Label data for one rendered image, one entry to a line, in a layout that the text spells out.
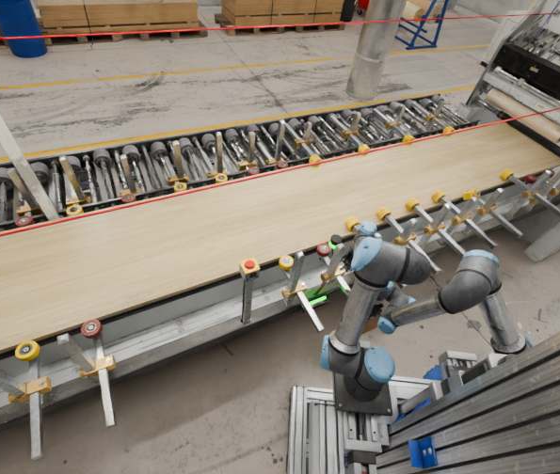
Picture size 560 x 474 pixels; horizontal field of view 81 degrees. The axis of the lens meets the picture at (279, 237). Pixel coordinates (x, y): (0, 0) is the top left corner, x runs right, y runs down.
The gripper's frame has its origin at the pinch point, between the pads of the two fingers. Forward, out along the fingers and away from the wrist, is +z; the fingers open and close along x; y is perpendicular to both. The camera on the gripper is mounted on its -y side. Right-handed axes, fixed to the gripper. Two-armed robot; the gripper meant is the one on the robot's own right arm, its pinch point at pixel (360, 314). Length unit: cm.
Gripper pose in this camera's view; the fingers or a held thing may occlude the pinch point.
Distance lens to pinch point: 185.8
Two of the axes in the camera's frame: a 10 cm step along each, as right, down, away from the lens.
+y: 4.4, 7.1, -5.5
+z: -1.0, 6.5, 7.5
